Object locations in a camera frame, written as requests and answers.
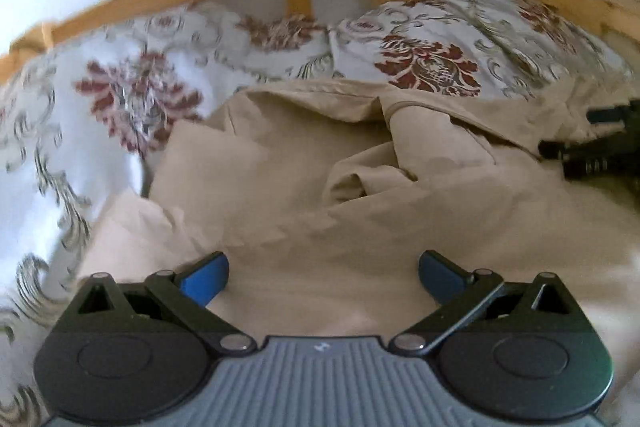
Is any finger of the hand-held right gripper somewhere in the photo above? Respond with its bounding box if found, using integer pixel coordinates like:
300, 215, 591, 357
585, 104, 640, 126
537, 127, 640, 180

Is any floral bed sheet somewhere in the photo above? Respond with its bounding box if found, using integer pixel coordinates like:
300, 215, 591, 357
0, 19, 223, 427

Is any beige hooded jacket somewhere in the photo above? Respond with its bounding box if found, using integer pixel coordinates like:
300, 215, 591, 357
75, 77, 640, 427

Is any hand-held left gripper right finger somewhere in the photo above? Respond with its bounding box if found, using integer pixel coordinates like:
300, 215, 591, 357
389, 249, 585, 356

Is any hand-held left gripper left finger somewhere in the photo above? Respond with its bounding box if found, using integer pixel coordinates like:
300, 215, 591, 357
59, 251, 259, 356

